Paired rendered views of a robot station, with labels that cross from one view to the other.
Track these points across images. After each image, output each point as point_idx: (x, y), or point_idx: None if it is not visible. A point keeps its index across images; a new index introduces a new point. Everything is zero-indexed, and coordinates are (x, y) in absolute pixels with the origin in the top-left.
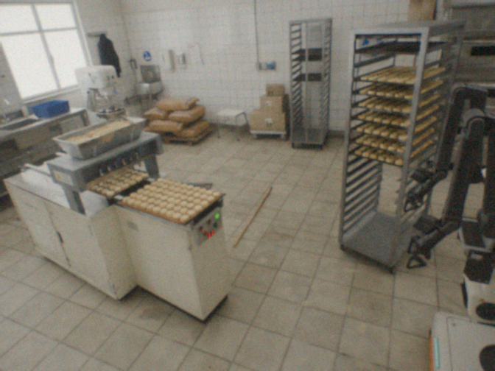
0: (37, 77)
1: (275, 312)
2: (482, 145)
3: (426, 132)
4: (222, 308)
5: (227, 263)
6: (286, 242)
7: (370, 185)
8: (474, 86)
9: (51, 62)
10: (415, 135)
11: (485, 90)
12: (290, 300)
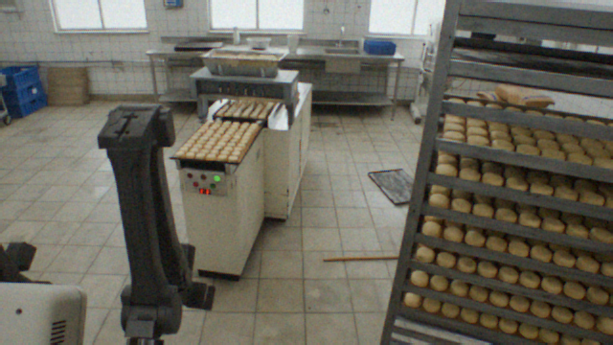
0: (394, 16)
1: (230, 328)
2: (128, 262)
3: (568, 315)
4: (223, 282)
5: (238, 244)
6: (363, 307)
7: (488, 336)
8: (135, 120)
9: (415, 5)
10: (450, 272)
11: (113, 134)
12: (254, 338)
